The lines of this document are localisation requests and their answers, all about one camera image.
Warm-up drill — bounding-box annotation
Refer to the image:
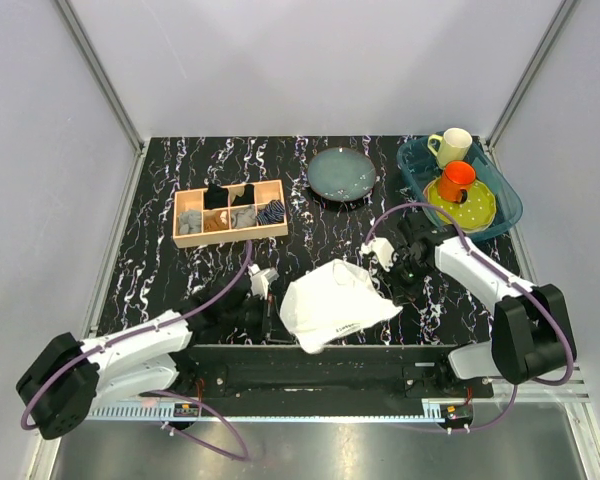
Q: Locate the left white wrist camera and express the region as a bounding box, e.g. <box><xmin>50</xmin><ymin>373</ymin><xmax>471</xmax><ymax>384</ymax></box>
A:
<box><xmin>248</xmin><ymin>264</ymin><xmax>279</xmax><ymax>299</ymax></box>

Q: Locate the yellow-green dotted plate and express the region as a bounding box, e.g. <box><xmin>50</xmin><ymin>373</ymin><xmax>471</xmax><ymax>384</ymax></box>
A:
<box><xmin>424</xmin><ymin>178</ymin><xmax>497</xmax><ymax>233</ymax></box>

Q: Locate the left connector box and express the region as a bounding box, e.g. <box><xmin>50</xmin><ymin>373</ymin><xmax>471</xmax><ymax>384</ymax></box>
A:
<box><xmin>173</xmin><ymin>398</ymin><xmax>202</xmax><ymax>419</ymax></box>

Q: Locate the orange mug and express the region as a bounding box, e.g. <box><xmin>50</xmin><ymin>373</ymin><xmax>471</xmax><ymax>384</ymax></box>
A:
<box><xmin>437</xmin><ymin>161</ymin><xmax>476</xmax><ymax>204</ymax></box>

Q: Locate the grey rolled cloth left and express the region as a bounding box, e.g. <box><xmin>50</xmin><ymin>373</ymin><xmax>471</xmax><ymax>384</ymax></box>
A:
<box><xmin>178</xmin><ymin>209</ymin><xmax>203</xmax><ymax>235</ymax></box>

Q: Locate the grey rolled cloth middle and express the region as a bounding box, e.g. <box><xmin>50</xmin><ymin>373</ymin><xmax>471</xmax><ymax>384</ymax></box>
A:
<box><xmin>230</xmin><ymin>205</ymin><xmax>257</xmax><ymax>229</ymax></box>

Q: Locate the small black rolled cloth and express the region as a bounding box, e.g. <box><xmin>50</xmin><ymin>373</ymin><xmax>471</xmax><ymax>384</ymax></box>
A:
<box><xmin>230</xmin><ymin>184</ymin><xmax>255</xmax><ymax>206</ymax></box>

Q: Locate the white underwear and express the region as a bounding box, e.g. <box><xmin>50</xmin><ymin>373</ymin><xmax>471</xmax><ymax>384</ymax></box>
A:
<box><xmin>279</xmin><ymin>260</ymin><xmax>402</xmax><ymax>354</ymax></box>

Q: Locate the pale yellow mug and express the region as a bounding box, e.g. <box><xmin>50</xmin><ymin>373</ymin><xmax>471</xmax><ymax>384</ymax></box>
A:
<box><xmin>427</xmin><ymin>127</ymin><xmax>473</xmax><ymax>170</ymax></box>

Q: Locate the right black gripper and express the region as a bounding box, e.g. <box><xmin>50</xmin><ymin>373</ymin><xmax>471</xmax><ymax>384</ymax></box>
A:
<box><xmin>377</xmin><ymin>254</ymin><xmax>433</xmax><ymax>308</ymax></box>

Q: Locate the teal transparent plastic bin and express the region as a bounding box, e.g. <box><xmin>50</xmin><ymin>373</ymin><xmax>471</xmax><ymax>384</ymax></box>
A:
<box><xmin>396</xmin><ymin>136</ymin><xmax>523</xmax><ymax>242</ymax></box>

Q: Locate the navy striped rolled cloth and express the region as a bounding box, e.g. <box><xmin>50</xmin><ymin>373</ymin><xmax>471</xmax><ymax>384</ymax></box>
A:
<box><xmin>256</xmin><ymin>199</ymin><xmax>285</xmax><ymax>226</ymax></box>

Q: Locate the left aluminium frame post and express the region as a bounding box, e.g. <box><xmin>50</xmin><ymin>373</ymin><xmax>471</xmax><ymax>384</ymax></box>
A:
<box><xmin>51</xmin><ymin>0</ymin><xmax>145</xmax><ymax>152</ymax></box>

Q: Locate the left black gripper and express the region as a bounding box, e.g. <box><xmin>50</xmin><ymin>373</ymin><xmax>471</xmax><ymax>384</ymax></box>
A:
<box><xmin>221</xmin><ymin>293</ymin><xmax>292</xmax><ymax>342</ymax></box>

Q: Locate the wooden divided organizer box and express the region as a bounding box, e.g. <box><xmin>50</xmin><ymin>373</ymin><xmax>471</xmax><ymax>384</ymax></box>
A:
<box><xmin>172</xmin><ymin>180</ymin><xmax>289</xmax><ymax>249</ymax></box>

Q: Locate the purple cable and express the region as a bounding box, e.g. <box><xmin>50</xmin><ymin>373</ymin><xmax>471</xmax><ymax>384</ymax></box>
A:
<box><xmin>364</xmin><ymin>201</ymin><xmax>579</xmax><ymax>435</ymax></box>
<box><xmin>19</xmin><ymin>239</ymin><xmax>254</xmax><ymax>462</ymax></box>

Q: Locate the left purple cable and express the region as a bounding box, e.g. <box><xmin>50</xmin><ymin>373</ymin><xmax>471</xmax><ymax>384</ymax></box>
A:
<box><xmin>19</xmin><ymin>239</ymin><xmax>254</xmax><ymax>462</ymax></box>

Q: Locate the brown rolled cloth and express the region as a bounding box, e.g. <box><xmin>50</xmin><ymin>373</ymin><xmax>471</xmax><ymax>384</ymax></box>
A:
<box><xmin>203</xmin><ymin>209</ymin><xmax>230</xmax><ymax>233</ymax></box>

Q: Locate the connector box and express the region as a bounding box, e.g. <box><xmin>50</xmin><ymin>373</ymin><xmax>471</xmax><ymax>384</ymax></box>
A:
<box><xmin>173</xmin><ymin>398</ymin><xmax>202</xmax><ymax>419</ymax></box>
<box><xmin>441</xmin><ymin>403</ymin><xmax>474</xmax><ymax>429</ymax></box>

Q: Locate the front aluminium rail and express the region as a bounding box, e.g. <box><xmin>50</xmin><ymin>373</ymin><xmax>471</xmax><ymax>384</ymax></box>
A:
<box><xmin>78</xmin><ymin>364</ymin><xmax>589</xmax><ymax>413</ymax></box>

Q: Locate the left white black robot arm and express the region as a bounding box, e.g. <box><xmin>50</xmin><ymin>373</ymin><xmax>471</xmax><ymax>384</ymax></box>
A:
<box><xmin>16</xmin><ymin>286</ymin><xmax>278</xmax><ymax>440</ymax></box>

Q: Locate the blue-green ceramic plate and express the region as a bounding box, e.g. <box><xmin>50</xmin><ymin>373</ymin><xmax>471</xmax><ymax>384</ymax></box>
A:
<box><xmin>307</xmin><ymin>147</ymin><xmax>376</xmax><ymax>202</ymax></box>

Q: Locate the right aluminium frame post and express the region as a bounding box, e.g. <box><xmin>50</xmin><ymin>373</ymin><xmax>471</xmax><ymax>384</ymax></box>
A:
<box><xmin>485</xmin><ymin>0</ymin><xmax>580</xmax><ymax>151</ymax></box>

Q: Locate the grey rolled cloth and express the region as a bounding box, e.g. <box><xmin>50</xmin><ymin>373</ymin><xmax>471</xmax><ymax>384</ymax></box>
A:
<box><xmin>178</xmin><ymin>209</ymin><xmax>203</xmax><ymax>235</ymax></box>
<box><xmin>230</xmin><ymin>205</ymin><xmax>257</xmax><ymax>229</ymax></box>

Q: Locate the right connector box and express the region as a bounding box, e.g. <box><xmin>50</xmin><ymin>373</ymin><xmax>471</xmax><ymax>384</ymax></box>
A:
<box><xmin>441</xmin><ymin>403</ymin><xmax>474</xmax><ymax>429</ymax></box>

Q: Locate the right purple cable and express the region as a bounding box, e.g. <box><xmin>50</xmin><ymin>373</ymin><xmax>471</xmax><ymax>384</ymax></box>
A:
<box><xmin>364</xmin><ymin>201</ymin><xmax>579</xmax><ymax>435</ymax></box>

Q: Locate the aluminium frame post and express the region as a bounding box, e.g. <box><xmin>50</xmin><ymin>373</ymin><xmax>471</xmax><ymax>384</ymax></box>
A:
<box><xmin>51</xmin><ymin>0</ymin><xmax>145</xmax><ymax>152</ymax></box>
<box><xmin>485</xmin><ymin>0</ymin><xmax>580</xmax><ymax>151</ymax></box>

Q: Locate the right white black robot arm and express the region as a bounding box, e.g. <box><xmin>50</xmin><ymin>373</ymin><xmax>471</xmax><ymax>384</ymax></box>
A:
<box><xmin>367</xmin><ymin>214</ymin><xmax>577</xmax><ymax>397</ymax></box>

